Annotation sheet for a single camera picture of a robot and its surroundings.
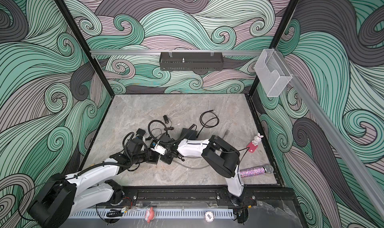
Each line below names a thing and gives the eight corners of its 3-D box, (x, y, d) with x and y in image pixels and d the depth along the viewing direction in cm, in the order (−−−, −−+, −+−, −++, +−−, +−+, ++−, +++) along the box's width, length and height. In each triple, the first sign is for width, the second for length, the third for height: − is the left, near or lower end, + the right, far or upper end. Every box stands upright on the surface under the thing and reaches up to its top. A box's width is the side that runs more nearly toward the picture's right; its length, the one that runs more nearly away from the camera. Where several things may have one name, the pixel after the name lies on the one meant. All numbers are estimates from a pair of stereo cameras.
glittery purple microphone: (241, 178, 81) (243, 176, 78) (238, 172, 83) (240, 169, 80) (271, 173, 83) (274, 171, 79) (268, 167, 85) (271, 164, 82)
